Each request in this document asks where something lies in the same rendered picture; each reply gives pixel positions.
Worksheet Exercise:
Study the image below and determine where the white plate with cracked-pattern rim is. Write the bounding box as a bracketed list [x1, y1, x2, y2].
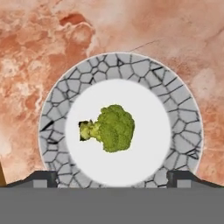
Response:
[38, 52, 204, 189]

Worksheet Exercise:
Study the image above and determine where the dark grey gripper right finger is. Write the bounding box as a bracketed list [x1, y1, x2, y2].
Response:
[166, 170, 222, 189]

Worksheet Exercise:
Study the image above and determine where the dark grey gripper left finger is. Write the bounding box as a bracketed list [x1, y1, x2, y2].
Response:
[6, 171, 59, 189]

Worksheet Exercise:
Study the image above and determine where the green broccoli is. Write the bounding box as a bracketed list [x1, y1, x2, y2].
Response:
[78, 104, 136, 153]

